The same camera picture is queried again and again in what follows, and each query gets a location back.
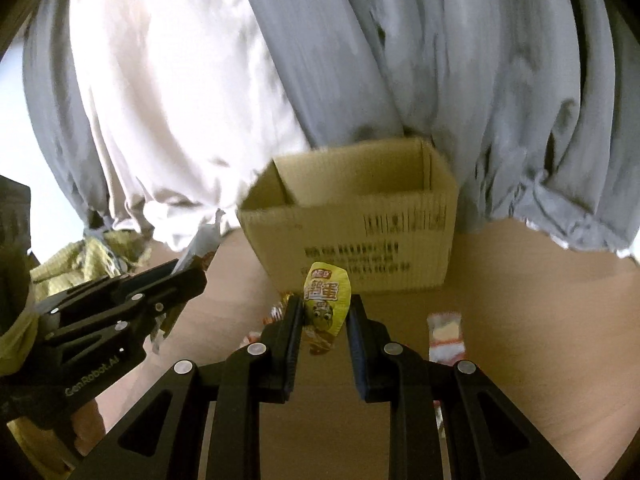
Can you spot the cardboard box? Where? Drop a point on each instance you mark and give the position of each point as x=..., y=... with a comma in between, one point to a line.
x=350, y=240

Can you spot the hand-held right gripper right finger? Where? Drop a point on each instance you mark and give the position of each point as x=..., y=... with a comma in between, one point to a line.
x=357, y=355

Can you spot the person's left forearm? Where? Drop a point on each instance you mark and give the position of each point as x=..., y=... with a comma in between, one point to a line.
x=17, y=340

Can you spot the person's left hand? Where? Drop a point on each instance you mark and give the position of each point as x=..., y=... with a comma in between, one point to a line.
x=90, y=425

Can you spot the orange red snack packet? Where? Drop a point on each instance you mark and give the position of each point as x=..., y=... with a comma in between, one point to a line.
x=277, y=315

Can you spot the red white snack packet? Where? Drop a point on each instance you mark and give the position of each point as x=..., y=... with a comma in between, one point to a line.
x=445, y=335

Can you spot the yellow-green crumpled fabric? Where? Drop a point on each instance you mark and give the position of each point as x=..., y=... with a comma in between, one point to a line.
x=85, y=260

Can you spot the grey curtain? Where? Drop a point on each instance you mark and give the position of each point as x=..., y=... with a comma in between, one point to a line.
x=450, y=60
x=55, y=110

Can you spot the yellow snack packet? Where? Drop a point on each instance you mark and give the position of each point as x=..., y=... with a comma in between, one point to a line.
x=325, y=302

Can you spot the white curtain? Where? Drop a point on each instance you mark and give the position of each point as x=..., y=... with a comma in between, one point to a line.
x=175, y=85

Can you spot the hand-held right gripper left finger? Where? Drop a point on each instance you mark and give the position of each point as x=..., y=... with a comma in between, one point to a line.
x=295, y=345

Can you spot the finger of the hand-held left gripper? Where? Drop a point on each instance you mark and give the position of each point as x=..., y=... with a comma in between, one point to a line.
x=125, y=327
x=115, y=287

